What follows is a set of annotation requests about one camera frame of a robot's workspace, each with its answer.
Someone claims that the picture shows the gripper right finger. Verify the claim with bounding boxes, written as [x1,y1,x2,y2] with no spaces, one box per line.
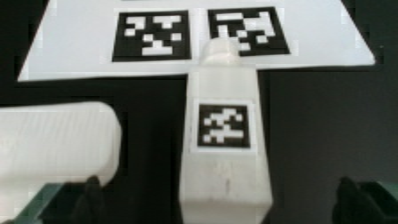
[333,177,398,224]

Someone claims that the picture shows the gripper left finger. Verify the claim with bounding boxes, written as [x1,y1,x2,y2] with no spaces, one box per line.
[35,175,113,224]

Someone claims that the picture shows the white chair leg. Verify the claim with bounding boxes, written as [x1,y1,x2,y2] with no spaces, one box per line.
[180,38,275,224]

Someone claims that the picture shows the white chair back frame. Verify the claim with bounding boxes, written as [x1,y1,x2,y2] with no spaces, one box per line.
[0,102,123,219]

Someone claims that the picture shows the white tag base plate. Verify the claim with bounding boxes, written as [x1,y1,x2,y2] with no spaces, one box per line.
[19,0,376,81]

